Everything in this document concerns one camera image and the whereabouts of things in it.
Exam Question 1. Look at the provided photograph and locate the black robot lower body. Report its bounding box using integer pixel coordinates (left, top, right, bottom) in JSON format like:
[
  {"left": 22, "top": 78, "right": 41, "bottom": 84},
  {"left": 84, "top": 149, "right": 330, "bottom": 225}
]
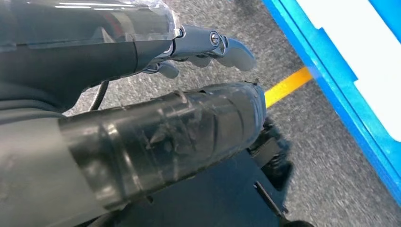
[{"left": 87, "top": 116, "right": 315, "bottom": 227}]

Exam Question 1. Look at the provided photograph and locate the blue metal shelf rack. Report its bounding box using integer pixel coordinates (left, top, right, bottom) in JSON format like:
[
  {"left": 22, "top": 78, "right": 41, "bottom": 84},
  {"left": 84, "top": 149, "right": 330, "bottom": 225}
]
[{"left": 262, "top": 0, "right": 401, "bottom": 208}]

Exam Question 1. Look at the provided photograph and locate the yellow floor tape square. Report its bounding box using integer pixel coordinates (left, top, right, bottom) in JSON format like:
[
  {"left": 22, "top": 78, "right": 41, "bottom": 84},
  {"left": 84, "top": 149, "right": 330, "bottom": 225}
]
[{"left": 264, "top": 66, "right": 314, "bottom": 109}]

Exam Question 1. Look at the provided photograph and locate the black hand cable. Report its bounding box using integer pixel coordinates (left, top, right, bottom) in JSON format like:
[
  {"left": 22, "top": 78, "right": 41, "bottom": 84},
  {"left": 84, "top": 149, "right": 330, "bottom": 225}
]
[{"left": 88, "top": 80, "right": 110, "bottom": 112}]

